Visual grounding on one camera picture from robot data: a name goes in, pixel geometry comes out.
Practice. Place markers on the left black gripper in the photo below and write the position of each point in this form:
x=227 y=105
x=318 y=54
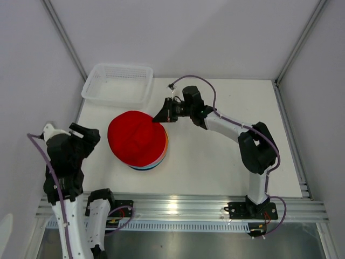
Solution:
x=90 y=137

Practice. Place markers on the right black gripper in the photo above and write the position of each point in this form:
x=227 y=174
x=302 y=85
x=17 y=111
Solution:
x=165 y=114

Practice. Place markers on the orange bucket hat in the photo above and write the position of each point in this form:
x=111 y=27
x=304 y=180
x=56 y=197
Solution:
x=166 y=146

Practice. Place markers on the red bucket hat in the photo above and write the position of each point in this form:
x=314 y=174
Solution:
x=135 y=139

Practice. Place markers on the lavender bucket hat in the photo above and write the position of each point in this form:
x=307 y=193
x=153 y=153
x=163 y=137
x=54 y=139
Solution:
x=150 y=163

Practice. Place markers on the teal bucket hat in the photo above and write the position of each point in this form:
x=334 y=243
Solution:
x=146 y=168

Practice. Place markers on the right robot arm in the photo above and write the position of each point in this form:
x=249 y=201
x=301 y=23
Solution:
x=258 y=150

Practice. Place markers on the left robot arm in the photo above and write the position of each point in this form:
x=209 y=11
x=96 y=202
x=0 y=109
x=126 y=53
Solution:
x=82 y=231

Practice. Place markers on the white plastic bin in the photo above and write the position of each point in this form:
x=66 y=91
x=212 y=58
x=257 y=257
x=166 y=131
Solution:
x=117 y=85

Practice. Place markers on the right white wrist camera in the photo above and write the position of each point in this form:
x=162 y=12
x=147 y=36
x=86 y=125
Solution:
x=174 y=90

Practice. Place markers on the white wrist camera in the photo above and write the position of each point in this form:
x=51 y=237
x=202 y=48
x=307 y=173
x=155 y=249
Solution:
x=174 y=90
x=49 y=131

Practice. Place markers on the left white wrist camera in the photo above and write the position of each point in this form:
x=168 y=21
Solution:
x=49 y=131

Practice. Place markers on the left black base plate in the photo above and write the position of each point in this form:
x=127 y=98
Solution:
x=121 y=208

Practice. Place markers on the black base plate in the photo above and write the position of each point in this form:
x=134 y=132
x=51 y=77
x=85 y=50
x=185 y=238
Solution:
x=240 y=211
x=121 y=208

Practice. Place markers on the aluminium mounting rail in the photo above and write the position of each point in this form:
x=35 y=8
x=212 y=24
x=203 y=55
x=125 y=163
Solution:
x=211 y=208

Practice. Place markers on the white slotted cable duct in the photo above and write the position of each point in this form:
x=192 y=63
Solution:
x=187 y=226

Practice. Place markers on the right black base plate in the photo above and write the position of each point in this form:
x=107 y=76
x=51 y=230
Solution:
x=240 y=211

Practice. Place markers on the left aluminium frame post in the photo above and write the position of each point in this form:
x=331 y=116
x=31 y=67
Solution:
x=63 y=35

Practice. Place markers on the aluminium frame post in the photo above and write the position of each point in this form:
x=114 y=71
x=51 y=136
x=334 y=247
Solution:
x=63 y=35
x=308 y=28

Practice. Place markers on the right aluminium table rail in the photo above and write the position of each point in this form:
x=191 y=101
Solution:
x=300 y=170

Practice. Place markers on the right aluminium frame post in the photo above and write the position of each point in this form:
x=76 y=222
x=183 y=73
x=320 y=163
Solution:
x=308 y=28

